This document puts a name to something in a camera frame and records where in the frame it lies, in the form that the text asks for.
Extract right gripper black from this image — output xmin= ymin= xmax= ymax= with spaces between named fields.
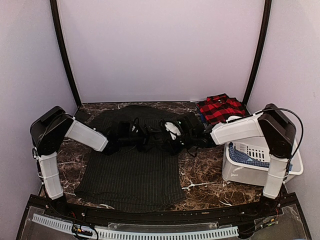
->
xmin=161 ymin=131 xmax=196 ymax=156

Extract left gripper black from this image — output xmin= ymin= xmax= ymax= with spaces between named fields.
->
xmin=119 ymin=123 xmax=162 ymax=153

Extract dark pinstripe long sleeve shirt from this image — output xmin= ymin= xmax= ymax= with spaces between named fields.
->
xmin=74 ymin=105 xmax=198 ymax=213

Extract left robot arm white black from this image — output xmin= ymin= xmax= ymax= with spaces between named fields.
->
xmin=30 ymin=106 xmax=153 ymax=218

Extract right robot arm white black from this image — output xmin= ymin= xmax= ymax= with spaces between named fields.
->
xmin=159 ymin=103 xmax=300 ymax=217

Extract blue folded shirt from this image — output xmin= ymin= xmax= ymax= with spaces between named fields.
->
xmin=196 ymin=107 xmax=208 ymax=127

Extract red black plaid shirt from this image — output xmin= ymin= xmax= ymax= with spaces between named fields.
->
xmin=196 ymin=93 xmax=246 ymax=125

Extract blue checked shirt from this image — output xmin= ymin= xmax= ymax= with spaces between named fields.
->
xmin=226 ymin=141 xmax=294 ymax=172

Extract white plastic bin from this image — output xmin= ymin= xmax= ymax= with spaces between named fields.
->
xmin=221 ymin=138 xmax=305 ymax=187

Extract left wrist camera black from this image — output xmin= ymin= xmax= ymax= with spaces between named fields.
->
xmin=117 ymin=121 xmax=136 ymax=140

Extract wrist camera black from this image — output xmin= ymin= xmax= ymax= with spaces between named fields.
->
xmin=117 ymin=121 xmax=136 ymax=140
xmin=160 ymin=114 xmax=200 ymax=140

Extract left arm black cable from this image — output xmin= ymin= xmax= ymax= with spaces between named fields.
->
xmin=124 ymin=117 xmax=151 ymax=153

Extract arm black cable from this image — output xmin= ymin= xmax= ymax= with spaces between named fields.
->
xmin=124 ymin=117 xmax=151 ymax=153
xmin=203 ymin=107 xmax=305 ymax=176

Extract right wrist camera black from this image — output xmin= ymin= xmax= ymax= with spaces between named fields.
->
xmin=160 ymin=114 xmax=200 ymax=140

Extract black curved front rail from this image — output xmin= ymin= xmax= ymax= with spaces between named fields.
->
xmin=27 ymin=194 xmax=298 ymax=229

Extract white slotted cable duct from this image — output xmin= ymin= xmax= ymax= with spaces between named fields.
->
xmin=32 ymin=213 xmax=239 ymax=240

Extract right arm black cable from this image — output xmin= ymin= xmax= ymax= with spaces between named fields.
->
xmin=203 ymin=107 xmax=305 ymax=176

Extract left black frame post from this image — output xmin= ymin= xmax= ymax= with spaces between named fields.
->
xmin=49 ymin=0 xmax=82 ymax=108

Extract black frame post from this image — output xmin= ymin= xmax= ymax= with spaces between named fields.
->
xmin=242 ymin=0 xmax=272 ymax=108
xmin=49 ymin=0 xmax=82 ymax=108

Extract right black frame post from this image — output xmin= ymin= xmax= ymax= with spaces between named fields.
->
xmin=242 ymin=0 xmax=272 ymax=108

